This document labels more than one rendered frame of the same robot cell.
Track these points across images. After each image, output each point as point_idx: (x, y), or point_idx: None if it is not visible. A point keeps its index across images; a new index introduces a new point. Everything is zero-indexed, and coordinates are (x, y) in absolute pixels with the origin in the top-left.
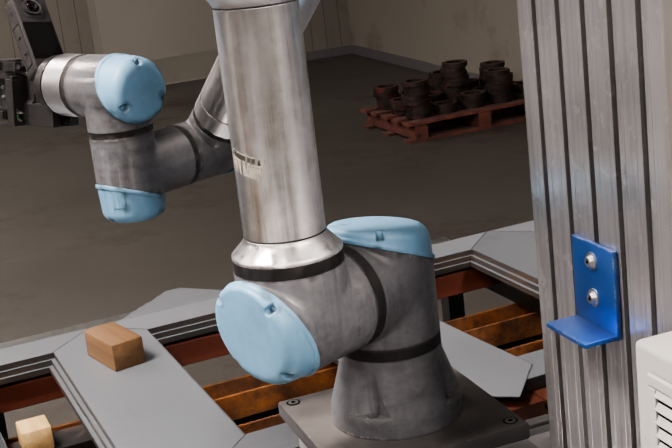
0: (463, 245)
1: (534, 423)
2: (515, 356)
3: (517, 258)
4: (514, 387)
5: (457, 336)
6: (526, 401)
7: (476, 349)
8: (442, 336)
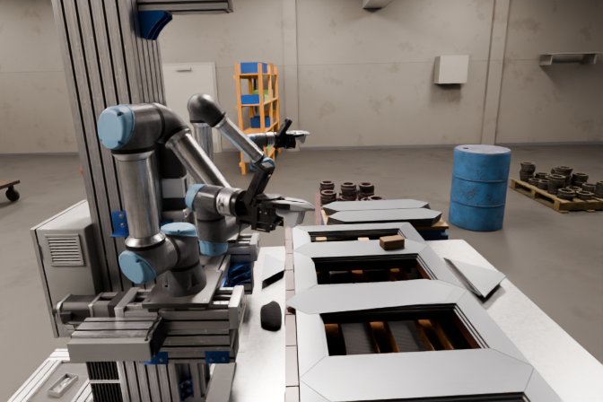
0: (501, 347)
1: (221, 267)
2: (318, 312)
3: (460, 358)
4: (292, 304)
5: (353, 307)
6: (288, 310)
7: (335, 307)
8: (356, 303)
